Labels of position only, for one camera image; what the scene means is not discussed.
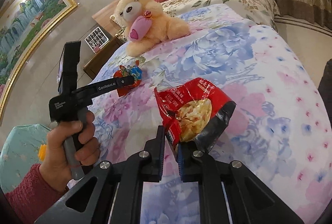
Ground red sleeve forearm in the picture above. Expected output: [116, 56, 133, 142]
[5, 164, 71, 223]

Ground colourful snack wrapper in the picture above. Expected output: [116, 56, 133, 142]
[113, 60, 142, 97]

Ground red chips bag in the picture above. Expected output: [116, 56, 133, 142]
[154, 78, 236, 156]

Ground beige teddy bear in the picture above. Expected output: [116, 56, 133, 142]
[114, 0, 190, 57]

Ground cream floral blanket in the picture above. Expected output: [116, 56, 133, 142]
[160, 0, 276, 26]

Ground teal floral fabric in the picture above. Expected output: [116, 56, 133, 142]
[0, 124, 50, 194]

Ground orange toy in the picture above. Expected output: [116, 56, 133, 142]
[38, 144, 47, 161]

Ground wooden nightstand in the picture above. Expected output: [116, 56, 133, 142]
[83, 37, 123, 79]

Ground black white trash bin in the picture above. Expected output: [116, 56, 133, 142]
[318, 59, 332, 123]

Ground floral pastel quilt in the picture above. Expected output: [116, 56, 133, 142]
[90, 4, 331, 223]

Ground person's left hand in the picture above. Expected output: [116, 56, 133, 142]
[39, 111, 100, 192]

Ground photo collage frame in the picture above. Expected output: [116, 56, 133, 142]
[84, 26, 109, 53]

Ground wooden headboard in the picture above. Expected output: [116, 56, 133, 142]
[92, 0, 121, 36]

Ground gold framed landscape painting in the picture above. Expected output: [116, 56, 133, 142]
[1, 0, 78, 116]

